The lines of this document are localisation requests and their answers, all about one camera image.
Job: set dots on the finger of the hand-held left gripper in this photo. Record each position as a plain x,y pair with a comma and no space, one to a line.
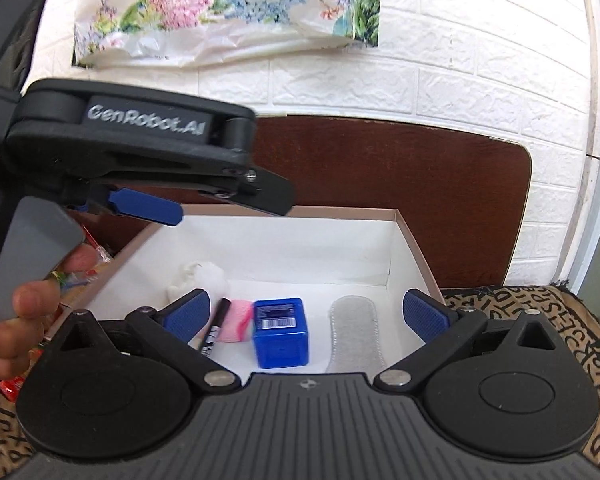
270,195
150,207

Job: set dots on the person's left hand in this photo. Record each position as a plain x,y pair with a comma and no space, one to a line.
27,310

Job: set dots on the brown cardboard box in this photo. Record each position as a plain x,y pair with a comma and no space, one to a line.
305,250

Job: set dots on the floral plastic bag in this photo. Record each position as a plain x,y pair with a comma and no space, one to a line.
220,5

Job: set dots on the dark brown headboard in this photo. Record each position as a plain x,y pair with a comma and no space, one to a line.
405,185

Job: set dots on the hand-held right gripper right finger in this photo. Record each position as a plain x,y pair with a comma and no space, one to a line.
422,310

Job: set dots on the letter printed blanket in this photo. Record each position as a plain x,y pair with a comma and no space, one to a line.
570,320

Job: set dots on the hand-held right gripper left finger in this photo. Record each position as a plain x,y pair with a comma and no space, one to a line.
187,312

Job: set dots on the colourful plastic wrapper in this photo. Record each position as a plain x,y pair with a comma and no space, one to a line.
82,274

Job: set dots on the black marker pen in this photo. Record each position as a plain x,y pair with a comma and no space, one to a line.
217,322

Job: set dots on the red snack packet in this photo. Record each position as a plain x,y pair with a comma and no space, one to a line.
10,388

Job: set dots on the fabric shoe insole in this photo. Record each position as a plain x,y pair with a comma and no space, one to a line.
352,330

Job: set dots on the white sock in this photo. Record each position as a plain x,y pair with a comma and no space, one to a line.
200,272

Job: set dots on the pink sock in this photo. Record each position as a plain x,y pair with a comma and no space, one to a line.
237,322

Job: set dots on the blue cube box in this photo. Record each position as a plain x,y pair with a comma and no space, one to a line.
280,332

